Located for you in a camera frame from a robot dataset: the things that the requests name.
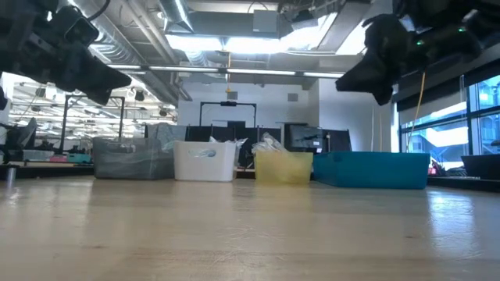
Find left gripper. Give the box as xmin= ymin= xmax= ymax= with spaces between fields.
xmin=0 ymin=21 xmax=134 ymax=107

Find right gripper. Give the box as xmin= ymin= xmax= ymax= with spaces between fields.
xmin=334 ymin=13 xmax=484 ymax=107

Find teal small box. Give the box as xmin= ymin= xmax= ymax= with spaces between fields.
xmin=66 ymin=153 xmax=93 ymax=164

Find grey transparent plastic bin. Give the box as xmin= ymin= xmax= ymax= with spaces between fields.
xmin=92 ymin=136 xmax=175 ymax=181

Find grey fabric cover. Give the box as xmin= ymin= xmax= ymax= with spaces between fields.
xmin=145 ymin=123 xmax=188 ymax=144

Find teal plastic bin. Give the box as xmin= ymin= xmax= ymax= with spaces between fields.
xmin=312 ymin=151 xmax=430 ymax=190

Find black monitor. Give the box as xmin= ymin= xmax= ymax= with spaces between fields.
xmin=288 ymin=124 xmax=324 ymax=149

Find large window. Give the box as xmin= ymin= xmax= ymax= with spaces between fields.
xmin=398 ymin=76 xmax=500 ymax=157

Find wooden desk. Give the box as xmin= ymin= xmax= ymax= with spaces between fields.
xmin=0 ymin=160 xmax=95 ymax=169

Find long ceiling light strip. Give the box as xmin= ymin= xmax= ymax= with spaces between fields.
xmin=105 ymin=64 xmax=347 ymax=81

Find yellow plastic bin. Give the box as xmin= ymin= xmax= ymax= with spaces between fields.
xmin=254 ymin=151 xmax=314 ymax=186

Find white plastic bin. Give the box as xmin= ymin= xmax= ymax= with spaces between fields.
xmin=173 ymin=140 xmax=238 ymax=183

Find dark navy tray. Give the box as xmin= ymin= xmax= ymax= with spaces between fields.
xmin=460 ymin=154 xmax=500 ymax=177

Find yellow hanging cable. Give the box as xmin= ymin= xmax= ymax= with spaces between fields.
xmin=405 ymin=72 xmax=427 ymax=153

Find black tripod frame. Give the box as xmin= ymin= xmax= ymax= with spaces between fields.
xmin=60 ymin=94 xmax=126 ymax=157

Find flat metal ceiling duct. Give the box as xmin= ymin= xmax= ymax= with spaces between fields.
xmin=316 ymin=0 xmax=395 ymax=55

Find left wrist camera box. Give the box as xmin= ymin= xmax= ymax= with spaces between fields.
xmin=48 ymin=4 xmax=101 ymax=47

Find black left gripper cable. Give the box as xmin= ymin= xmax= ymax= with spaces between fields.
xmin=87 ymin=0 xmax=113 ymax=21

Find black gantry frame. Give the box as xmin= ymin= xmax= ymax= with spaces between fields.
xmin=198 ymin=101 xmax=258 ymax=128

